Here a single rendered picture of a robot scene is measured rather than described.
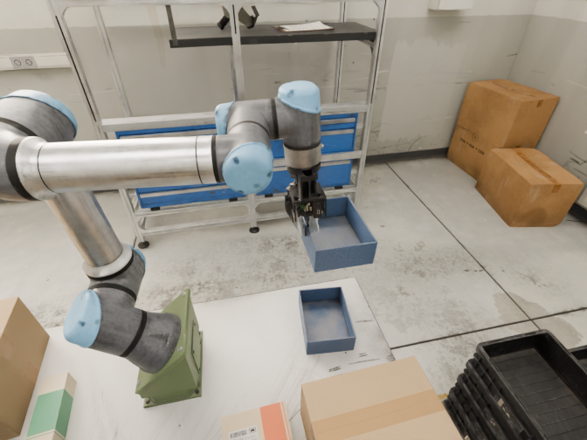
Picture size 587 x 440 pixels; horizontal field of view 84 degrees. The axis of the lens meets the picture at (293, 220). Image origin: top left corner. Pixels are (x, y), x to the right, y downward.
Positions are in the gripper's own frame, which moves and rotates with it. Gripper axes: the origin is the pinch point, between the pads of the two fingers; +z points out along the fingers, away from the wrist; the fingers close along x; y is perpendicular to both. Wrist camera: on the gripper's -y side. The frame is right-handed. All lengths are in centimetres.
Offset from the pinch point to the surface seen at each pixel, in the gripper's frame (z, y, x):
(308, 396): 26.2, 28.1, -6.8
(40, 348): 34, -7, -83
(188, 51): -5, -225, -42
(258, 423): 33.8, 28.3, -19.4
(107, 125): 13, -137, -86
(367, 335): 43.8, 6.2, 17.0
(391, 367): 27.7, 25.1, 15.0
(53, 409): 32, 15, -70
